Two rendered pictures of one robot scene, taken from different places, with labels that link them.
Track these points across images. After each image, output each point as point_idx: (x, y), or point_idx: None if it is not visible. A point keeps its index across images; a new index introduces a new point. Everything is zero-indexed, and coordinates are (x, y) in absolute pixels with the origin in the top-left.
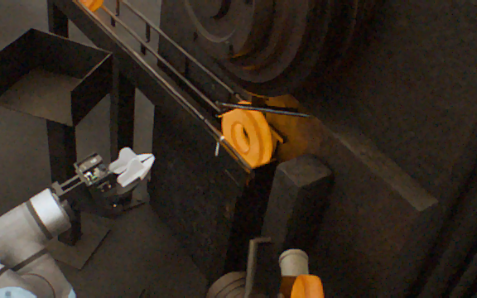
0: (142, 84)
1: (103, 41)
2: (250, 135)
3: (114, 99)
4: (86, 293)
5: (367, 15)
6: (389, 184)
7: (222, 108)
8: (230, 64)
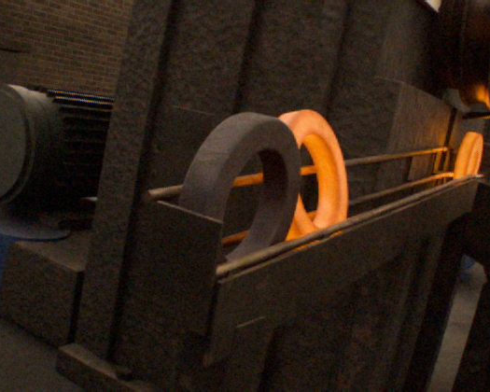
0: (437, 219)
1: (399, 231)
2: (479, 152)
3: (393, 314)
4: None
5: None
6: (480, 119)
7: (436, 173)
8: None
